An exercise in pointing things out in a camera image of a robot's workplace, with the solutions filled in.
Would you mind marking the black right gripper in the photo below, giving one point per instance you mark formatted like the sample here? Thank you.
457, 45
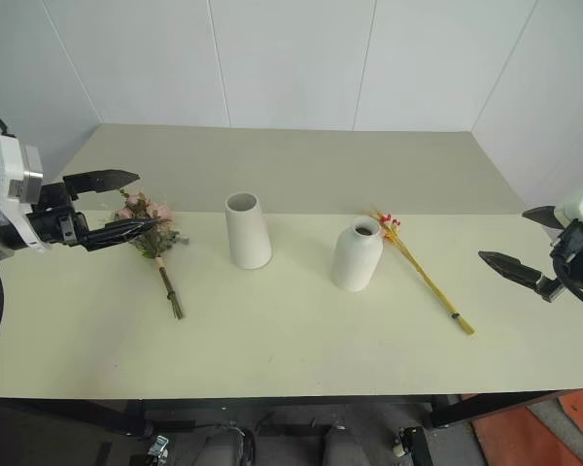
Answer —
575, 257

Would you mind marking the orange floor mat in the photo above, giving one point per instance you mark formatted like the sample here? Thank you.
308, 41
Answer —
549, 427

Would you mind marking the yellow dried stems red berries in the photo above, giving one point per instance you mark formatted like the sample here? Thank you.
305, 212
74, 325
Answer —
427, 279

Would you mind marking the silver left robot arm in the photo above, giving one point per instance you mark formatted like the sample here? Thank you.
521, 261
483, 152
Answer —
0, 225

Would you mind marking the pink flower bouquet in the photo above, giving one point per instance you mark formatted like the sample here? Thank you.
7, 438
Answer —
150, 228

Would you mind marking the silver caster wheel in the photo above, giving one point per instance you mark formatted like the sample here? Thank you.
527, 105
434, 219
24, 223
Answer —
158, 445
404, 439

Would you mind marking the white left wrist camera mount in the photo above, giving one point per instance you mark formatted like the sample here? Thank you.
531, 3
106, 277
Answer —
10, 167

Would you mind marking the black metal table frame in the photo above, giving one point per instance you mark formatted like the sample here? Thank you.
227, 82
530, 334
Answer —
78, 417

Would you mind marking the white conical vase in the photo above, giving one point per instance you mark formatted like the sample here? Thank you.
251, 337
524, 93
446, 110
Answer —
249, 238

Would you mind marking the white bottle-shaped vase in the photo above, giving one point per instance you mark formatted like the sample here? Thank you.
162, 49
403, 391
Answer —
355, 259

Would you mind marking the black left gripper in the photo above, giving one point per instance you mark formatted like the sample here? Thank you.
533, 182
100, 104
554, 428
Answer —
56, 218

